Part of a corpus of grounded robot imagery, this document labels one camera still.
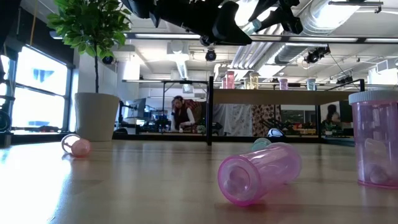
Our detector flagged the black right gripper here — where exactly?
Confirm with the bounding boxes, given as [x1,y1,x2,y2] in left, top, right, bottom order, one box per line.
[248,0,304,34]

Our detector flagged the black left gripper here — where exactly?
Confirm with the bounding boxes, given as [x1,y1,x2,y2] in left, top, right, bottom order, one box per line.
[121,0,252,46]

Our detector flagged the wooden shelf board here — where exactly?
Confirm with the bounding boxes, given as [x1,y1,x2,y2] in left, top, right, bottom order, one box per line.
[213,88,358,106]

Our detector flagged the white floral cloth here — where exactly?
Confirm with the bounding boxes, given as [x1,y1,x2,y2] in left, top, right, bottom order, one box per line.
[213,104,253,137]

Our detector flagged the brown floral cloth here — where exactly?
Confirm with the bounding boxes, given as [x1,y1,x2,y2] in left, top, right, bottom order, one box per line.
[251,105,282,137]

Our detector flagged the black overhead rig beam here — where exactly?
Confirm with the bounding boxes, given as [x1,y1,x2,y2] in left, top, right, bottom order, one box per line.
[124,32,398,44]

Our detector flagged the person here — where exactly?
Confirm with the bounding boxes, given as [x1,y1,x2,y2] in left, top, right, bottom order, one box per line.
[170,95,197,134]
[325,104,341,131]

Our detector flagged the computer monitor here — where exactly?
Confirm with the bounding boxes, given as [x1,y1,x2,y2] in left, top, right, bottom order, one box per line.
[129,98,147,119]

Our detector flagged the black monitor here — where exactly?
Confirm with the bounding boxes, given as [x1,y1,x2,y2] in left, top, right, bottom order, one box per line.
[338,100,355,138]

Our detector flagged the white air conditioner unit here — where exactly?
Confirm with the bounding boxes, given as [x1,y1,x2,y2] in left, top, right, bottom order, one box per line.
[368,58,398,91]

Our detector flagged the green leafy potted plant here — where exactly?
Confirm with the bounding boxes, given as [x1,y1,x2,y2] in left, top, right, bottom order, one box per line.
[46,0,133,94]

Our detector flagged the beige plant pot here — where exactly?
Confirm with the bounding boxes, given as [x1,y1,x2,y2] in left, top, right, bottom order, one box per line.
[74,91,121,142]

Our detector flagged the large bright window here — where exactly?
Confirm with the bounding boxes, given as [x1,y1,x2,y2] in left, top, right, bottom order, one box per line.
[6,43,74,133]

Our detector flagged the black base block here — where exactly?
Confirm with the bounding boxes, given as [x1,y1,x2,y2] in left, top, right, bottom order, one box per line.
[0,131,14,149]

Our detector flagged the silver ventilation duct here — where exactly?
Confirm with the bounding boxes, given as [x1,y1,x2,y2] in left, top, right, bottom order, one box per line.
[273,0,361,65]

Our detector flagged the white ceiling air duct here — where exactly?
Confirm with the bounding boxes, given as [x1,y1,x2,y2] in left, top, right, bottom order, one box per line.
[166,39,191,80]

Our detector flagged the black overhead rig camera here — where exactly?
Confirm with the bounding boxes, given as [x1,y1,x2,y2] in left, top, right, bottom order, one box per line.
[303,45,331,65]

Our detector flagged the black workstation frame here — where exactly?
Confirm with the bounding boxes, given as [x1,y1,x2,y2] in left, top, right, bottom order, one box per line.
[161,79,209,134]

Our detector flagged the black cable loop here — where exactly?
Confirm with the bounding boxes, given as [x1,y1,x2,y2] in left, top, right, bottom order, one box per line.
[0,93,16,133]

